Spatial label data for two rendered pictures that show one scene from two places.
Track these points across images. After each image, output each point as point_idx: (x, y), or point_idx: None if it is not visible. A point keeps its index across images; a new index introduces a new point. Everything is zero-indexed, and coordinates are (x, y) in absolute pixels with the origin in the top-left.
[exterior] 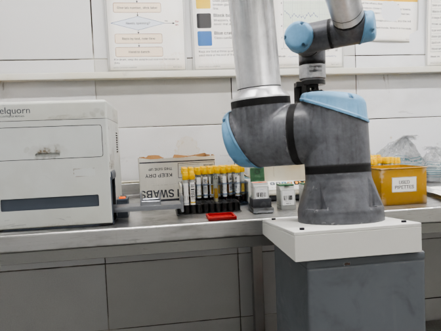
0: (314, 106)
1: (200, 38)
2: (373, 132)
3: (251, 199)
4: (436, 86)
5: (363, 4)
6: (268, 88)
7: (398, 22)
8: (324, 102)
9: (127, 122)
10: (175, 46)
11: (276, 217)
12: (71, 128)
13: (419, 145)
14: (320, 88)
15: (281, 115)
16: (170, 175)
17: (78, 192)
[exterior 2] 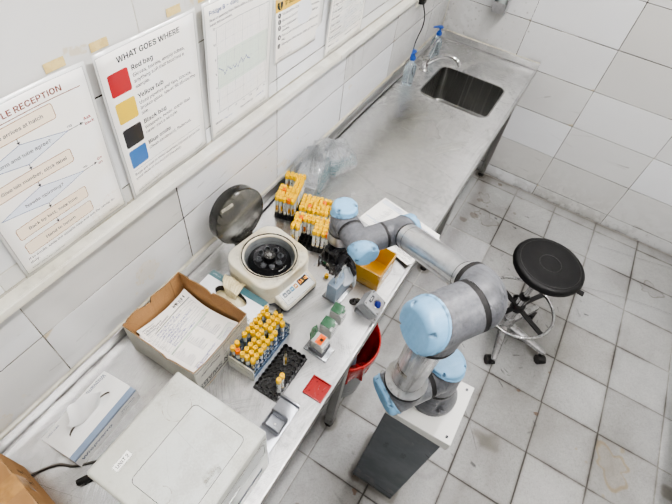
0: (450, 382)
1: (134, 158)
2: (287, 142)
3: (315, 351)
4: (327, 72)
5: (285, 14)
6: (424, 384)
7: (309, 20)
8: (456, 380)
9: (76, 302)
10: (106, 188)
11: (348, 363)
12: (246, 470)
13: (313, 130)
14: (251, 131)
15: (428, 390)
16: (218, 356)
17: (251, 482)
